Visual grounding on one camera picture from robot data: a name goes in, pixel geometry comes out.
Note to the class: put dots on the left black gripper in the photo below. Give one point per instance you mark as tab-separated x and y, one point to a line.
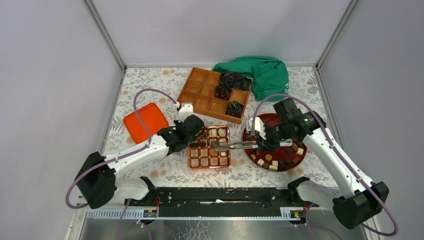
177	123

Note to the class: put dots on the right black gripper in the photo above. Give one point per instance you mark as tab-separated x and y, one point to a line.
267	145

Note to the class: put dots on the red round plate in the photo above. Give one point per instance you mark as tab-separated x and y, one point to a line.
282	160

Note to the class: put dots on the orange chocolate box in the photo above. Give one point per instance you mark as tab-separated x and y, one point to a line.
202	156

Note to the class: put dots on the orange box lid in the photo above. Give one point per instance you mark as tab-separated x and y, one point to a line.
153	119

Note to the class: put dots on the metal serving tongs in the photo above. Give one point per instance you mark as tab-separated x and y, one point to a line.
243	145

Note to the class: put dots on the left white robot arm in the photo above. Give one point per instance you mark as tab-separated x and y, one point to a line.
101	178

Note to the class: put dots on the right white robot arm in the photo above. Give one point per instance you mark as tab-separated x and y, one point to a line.
358	197

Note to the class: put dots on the floral table mat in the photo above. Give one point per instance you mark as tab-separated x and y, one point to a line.
161	86

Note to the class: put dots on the wooden compartment organizer tray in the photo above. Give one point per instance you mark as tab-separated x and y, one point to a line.
200	90

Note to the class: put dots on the dark rolled fabric front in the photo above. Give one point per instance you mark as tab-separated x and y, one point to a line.
235	109

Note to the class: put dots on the dark rolled fabric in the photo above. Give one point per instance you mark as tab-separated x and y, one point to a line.
222	92
235	80
235	109

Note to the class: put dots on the dark rolled fabric middle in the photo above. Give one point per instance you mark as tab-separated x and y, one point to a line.
222	92

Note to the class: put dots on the green cloth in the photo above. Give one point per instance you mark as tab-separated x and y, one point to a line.
270	75

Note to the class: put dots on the dark rolled fabric back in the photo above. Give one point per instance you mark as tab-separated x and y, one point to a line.
235	80

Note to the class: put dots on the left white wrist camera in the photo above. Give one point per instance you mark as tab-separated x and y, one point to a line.
184	110

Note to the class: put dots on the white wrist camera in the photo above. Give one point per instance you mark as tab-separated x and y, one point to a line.
255	125
184	110

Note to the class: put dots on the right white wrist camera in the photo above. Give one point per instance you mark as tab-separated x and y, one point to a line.
255	125

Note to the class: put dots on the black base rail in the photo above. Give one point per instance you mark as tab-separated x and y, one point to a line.
213	202

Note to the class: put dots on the aluminium frame rail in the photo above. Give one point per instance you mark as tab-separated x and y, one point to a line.
116	221

